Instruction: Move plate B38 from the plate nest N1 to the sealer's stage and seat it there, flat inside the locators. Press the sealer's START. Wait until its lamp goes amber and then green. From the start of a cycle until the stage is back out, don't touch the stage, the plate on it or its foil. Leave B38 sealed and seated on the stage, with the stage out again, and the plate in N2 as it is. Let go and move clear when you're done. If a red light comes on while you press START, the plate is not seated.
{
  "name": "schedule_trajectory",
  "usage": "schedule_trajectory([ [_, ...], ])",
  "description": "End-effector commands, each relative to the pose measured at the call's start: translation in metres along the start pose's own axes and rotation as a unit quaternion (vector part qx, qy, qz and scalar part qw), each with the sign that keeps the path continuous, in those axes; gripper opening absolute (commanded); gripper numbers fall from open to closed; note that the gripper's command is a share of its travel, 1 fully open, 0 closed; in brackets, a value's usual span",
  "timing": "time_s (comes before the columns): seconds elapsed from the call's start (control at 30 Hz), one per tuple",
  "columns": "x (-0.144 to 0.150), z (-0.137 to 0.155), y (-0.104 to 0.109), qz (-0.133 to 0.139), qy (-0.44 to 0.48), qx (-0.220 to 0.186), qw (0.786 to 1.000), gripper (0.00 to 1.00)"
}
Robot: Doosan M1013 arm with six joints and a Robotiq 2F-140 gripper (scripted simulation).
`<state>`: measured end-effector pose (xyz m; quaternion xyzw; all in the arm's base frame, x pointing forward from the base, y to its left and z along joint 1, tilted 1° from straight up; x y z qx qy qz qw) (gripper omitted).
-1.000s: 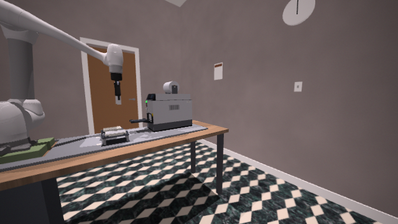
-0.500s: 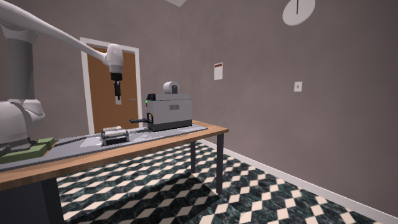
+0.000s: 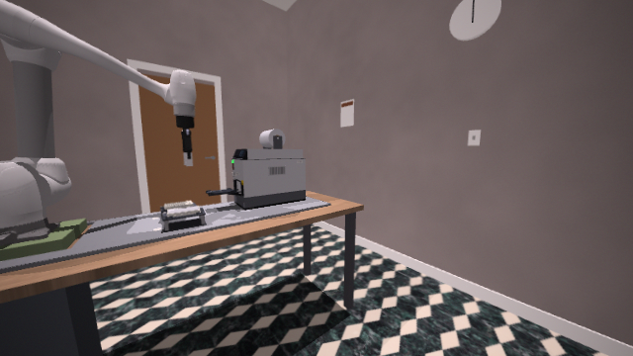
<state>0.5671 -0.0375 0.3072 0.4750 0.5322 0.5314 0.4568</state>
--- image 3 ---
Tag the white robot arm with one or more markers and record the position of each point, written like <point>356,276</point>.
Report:
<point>35,46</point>

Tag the white cylinder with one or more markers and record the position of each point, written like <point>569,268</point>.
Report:
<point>266,138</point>

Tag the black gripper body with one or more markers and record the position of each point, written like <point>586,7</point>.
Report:
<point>185,122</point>

